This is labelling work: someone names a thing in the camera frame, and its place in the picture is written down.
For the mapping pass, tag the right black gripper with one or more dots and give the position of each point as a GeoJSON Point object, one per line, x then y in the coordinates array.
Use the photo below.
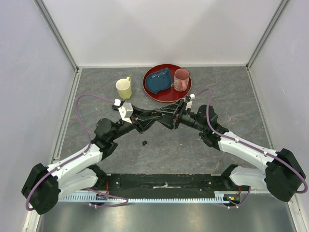
{"type": "Point", "coordinates": [172, 122]}

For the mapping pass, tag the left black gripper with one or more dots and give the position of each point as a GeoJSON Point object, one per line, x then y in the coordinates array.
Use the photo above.
{"type": "Point", "coordinates": [141, 119]}

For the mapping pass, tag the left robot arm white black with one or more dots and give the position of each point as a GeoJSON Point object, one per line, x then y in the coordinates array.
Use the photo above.
{"type": "Point", "coordinates": [45, 185]}

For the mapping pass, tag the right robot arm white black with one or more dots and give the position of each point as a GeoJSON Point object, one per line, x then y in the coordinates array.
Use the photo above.
{"type": "Point", "coordinates": [276, 171]}

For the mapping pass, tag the red round tray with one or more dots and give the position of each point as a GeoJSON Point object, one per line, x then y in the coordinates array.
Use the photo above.
{"type": "Point", "coordinates": [170, 94]}

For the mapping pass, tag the yellow-green mug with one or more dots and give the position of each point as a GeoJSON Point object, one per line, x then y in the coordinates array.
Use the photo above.
{"type": "Point", "coordinates": [123, 87]}

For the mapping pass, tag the pink patterned mug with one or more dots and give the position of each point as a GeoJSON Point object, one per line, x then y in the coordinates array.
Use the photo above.
{"type": "Point", "coordinates": [181, 79]}

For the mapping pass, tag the blue leaf-shaped dish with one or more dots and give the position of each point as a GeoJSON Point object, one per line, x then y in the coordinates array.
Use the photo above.
{"type": "Point", "coordinates": [158, 81]}

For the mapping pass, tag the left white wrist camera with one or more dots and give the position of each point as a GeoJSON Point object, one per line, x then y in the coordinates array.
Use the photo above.
{"type": "Point", "coordinates": [125, 110]}

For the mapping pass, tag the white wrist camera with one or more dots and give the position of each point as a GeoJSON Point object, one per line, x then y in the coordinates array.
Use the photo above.
{"type": "Point", "coordinates": [125, 110]}
{"type": "Point", "coordinates": [189, 100]}

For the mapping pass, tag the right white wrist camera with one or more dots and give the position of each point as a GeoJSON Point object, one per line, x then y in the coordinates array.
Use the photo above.
{"type": "Point", "coordinates": [189, 100]}

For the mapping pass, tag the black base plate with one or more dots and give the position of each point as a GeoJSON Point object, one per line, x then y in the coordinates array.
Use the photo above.
{"type": "Point", "coordinates": [166, 186]}

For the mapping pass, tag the slotted cable duct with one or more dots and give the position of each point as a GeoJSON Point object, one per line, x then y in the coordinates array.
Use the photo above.
{"type": "Point", "coordinates": [92, 197]}

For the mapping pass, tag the left aluminium frame post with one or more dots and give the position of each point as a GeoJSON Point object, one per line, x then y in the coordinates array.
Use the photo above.
{"type": "Point", "coordinates": [56, 33]}

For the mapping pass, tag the aluminium frame post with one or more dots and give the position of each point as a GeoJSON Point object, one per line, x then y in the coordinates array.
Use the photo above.
{"type": "Point", "coordinates": [56, 33]}
{"type": "Point", "coordinates": [267, 32]}

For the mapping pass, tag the right aluminium frame post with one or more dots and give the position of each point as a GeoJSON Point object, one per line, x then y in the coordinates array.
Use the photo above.
{"type": "Point", "coordinates": [267, 32]}

